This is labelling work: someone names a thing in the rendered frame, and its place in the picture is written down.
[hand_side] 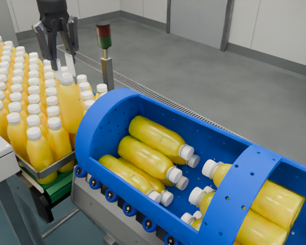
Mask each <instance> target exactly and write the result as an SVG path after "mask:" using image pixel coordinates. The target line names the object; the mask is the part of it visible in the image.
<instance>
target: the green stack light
mask: <svg viewBox="0 0 306 245"><path fill-rule="evenodd" d="M97 43H98V47H100V48H109V47H111V46H112V40H111V35H110V36H107V37H99V36H97Z"/></svg>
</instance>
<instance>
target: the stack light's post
mask: <svg viewBox="0 0 306 245"><path fill-rule="evenodd" d="M101 65H102V76H103V84H106V85H107V90H108V92H109V91H111V90H114V78H113V67H112V58H110V57H108V59H104V57H103V58H101Z"/></svg>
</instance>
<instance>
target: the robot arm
mask: <svg viewBox="0 0 306 245"><path fill-rule="evenodd" d="M36 2H37V7H38V10H39V13H40V19H39V22H38V23H37V24H36V25H34V24H33V25H32V29H33V30H34V32H35V33H36V37H37V40H38V44H39V46H40V50H41V53H42V57H43V58H44V59H46V60H49V61H50V62H51V68H52V70H54V71H55V76H56V79H57V80H59V81H61V82H63V75H62V70H61V64H60V59H57V48H56V37H57V32H59V33H60V35H61V38H62V41H63V43H64V46H65V48H66V51H67V53H65V58H66V63H67V68H68V72H69V73H71V74H72V76H73V77H75V76H76V74H75V68H74V64H75V57H74V56H75V55H76V51H78V50H79V42H78V33H77V22H78V18H77V17H75V16H69V14H68V12H67V9H68V8H67V1H66V0H36ZM67 22H68V27H69V31H68V28H67ZM43 26H44V27H45V28H46V33H47V35H48V45H47V42H46V38H45V35H44V32H43V31H44V29H43ZM68 32H69V35H68Z"/></svg>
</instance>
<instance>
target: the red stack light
mask: <svg viewBox="0 0 306 245"><path fill-rule="evenodd" d="M96 35H97V36H99V37H107V36H110V35H111V29H110V26H108V27H105V28H99V27H97V26H96Z"/></svg>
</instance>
